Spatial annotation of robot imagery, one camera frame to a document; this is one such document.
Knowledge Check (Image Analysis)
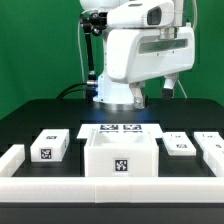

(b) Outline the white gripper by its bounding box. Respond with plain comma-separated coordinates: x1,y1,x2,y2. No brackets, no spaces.
107,27,195,109

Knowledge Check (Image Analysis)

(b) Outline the white cabinet door panel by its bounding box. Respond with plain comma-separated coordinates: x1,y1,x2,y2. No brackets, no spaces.
194,132,224,177
162,132,196,156

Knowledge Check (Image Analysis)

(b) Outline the white cabinet body box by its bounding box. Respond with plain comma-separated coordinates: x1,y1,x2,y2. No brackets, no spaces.
84,129,159,177

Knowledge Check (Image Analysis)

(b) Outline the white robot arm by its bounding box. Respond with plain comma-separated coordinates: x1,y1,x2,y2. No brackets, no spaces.
79,0,195,110

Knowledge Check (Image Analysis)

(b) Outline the white small cabinet top block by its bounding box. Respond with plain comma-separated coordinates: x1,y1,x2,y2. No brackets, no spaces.
30,129,70,162

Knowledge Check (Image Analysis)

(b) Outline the white marker base sheet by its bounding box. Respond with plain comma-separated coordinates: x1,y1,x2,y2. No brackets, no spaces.
77,124,163,139

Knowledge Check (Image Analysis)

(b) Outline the black cable bundle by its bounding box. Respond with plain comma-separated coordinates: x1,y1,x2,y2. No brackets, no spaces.
55,79,100,100

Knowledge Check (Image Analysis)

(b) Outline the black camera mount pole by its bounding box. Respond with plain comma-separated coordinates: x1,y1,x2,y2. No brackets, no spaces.
80,12,107,80

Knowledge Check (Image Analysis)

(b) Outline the white thin cable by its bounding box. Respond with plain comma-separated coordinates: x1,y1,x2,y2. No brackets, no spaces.
77,9,88,99

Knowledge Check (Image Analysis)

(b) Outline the white U-shaped fence wall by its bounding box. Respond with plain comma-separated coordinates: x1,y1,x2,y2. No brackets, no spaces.
0,144,224,203

